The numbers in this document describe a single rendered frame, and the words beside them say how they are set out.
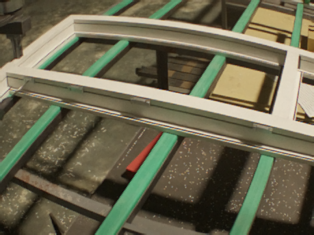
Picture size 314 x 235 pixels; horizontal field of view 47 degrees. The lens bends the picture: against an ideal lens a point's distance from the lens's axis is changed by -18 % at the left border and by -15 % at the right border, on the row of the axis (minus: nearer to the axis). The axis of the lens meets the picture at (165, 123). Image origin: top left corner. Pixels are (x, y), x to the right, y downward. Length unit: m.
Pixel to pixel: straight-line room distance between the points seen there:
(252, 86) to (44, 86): 0.82
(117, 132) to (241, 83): 1.01
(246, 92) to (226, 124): 0.63
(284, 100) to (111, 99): 0.43
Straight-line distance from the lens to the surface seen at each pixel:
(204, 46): 1.34
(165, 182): 1.25
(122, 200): 0.83
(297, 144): 0.93
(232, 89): 1.57
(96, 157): 2.27
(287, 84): 1.08
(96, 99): 1.06
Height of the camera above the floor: 1.48
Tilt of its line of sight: 37 degrees down
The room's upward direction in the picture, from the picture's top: 2 degrees counter-clockwise
